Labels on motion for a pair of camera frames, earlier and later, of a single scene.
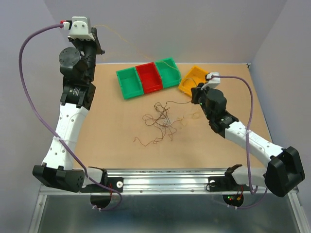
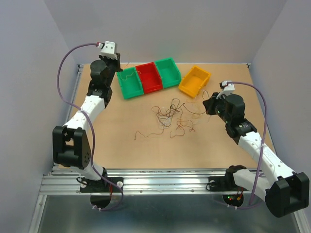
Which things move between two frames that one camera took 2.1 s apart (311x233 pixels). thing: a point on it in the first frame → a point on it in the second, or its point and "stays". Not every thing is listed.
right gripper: (197, 91) → (209, 103)
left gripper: (94, 42) → (116, 62)
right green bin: (170, 74) stays
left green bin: (129, 83) stays
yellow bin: (196, 75) stays
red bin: (149, 77) stays
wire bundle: (160, 118) → (172, 114)
